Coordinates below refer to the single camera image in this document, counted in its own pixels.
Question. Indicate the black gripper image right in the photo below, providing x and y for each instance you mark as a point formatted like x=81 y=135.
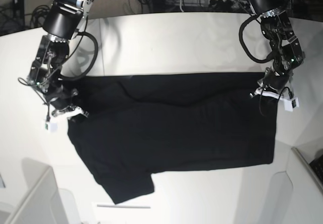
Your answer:
x=272 y=84

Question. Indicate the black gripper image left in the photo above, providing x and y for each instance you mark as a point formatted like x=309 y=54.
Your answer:
x=58 y=95

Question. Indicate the black T-shirt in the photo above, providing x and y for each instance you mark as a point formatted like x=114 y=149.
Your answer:
x=143 y=125

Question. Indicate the black keyboard at right edge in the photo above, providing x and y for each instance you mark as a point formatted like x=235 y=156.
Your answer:
x=316 y=166

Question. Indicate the white partition lower right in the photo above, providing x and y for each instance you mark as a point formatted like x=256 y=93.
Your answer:
x=295 y=195

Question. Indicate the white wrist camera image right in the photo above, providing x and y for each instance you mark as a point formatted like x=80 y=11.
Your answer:
x=286 y=96

